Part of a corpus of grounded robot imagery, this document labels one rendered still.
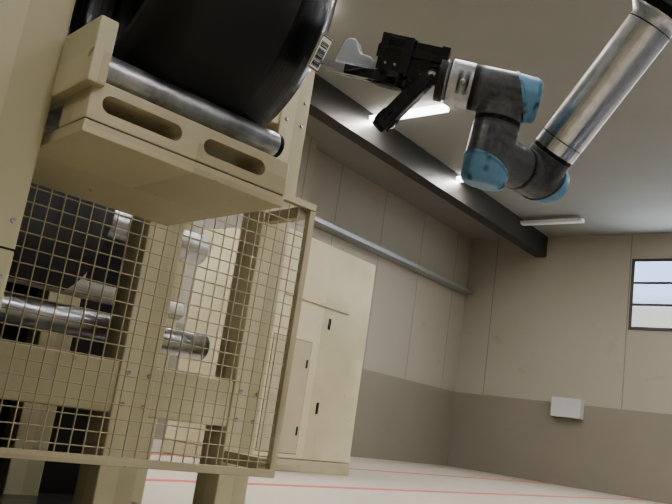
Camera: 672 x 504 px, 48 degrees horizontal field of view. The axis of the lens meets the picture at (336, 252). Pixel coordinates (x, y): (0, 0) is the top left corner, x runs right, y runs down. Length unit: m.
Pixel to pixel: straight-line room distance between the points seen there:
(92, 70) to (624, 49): 0.80
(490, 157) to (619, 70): 0.25
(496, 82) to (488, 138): 0.09
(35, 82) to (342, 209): 10.16
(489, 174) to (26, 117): 0.69
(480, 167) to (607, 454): 11.87
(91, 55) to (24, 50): 0.12
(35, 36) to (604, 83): 0.87
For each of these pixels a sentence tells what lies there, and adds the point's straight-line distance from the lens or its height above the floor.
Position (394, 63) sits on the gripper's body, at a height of 1.03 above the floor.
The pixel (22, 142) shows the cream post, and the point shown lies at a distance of 1.17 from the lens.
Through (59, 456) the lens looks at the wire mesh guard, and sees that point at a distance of 1.63.
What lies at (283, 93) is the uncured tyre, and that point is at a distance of 1.30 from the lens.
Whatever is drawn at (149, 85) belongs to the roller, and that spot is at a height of 0.90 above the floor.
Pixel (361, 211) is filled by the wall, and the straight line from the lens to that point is 11.62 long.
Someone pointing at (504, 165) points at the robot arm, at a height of 0.88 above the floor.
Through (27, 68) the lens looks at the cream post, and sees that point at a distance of 1.19.
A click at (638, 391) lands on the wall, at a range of 12.92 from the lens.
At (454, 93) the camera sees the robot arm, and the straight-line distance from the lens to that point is 1.26.
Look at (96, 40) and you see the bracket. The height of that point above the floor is 0.91.
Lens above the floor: 0.45
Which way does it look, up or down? 13 degrees up
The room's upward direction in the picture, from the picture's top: 8 degrees clockwise
